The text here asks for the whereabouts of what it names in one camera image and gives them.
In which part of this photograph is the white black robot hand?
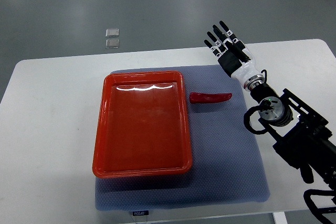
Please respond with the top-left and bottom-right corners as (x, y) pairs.
(204, 20), (263, 90)

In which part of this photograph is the red pepper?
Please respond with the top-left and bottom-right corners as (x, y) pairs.
(189, 92), (233, 104)

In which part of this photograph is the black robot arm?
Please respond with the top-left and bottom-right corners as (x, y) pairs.
(204, 21), (335, 196)

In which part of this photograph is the red plastic tray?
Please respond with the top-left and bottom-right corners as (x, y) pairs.
(92, 71), (193, 179)

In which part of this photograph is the lower metal floor plate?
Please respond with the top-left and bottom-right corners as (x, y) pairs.
(106, 38), (120, 49)

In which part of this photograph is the metal floor plate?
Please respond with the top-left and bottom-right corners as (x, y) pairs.
(106, 38), (120, 49)
(106, 28), (119, 38)

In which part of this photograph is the upper metal floor plate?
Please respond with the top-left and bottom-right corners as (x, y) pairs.
(106, 28), (119, 38)

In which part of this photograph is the blue mesh mat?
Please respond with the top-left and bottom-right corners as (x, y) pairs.
(95, 65), (270, 211)

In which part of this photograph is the white table leg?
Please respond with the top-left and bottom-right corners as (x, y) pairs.
(272, 211), (288, 224)

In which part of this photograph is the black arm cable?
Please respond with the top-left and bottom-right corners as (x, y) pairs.
(303, 188), (336, 224)

